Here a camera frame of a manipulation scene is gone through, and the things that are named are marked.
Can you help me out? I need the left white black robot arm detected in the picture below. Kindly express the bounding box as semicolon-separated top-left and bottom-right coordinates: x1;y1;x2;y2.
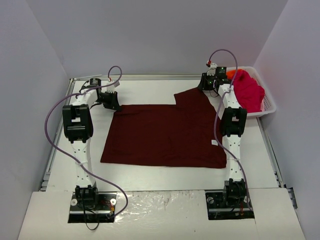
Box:
62;77;122;209

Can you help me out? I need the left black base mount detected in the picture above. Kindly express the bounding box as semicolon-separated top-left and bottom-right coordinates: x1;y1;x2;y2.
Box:
68;192;117;224

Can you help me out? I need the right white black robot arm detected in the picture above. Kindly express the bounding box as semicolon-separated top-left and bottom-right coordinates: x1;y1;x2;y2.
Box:
197;63;247;207

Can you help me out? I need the maroon t shirt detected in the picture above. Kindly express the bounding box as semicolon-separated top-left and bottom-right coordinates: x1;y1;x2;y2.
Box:
100;88;227;169

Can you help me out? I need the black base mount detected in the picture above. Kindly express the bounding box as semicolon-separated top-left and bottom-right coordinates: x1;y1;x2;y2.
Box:
205;190;255;221
68;192;117;224

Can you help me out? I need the white plastic basket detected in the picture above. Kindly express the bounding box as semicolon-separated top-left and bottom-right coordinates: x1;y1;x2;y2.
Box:
227;66;276;118

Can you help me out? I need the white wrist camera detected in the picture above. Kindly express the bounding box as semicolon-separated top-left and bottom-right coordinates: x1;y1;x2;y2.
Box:
106;81;120;94
206;60;218;76

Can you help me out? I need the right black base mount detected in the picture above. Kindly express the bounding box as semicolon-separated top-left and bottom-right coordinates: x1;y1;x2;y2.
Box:
205;190;255;221

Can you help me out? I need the orange t shirt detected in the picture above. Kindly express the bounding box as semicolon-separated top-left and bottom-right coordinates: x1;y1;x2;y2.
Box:
226;69;242;79

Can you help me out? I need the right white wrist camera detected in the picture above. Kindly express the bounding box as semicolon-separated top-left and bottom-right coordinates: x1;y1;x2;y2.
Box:
206;60;218;76

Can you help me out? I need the thin black cable loop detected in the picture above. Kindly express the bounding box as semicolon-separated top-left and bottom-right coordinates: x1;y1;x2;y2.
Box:
83;209;101;231

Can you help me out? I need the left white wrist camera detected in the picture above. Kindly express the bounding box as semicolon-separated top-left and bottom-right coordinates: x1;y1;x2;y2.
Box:
106;81;120;94

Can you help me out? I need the pink t shirt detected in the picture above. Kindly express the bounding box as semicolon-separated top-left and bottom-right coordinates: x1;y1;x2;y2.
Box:
233;69;265;113

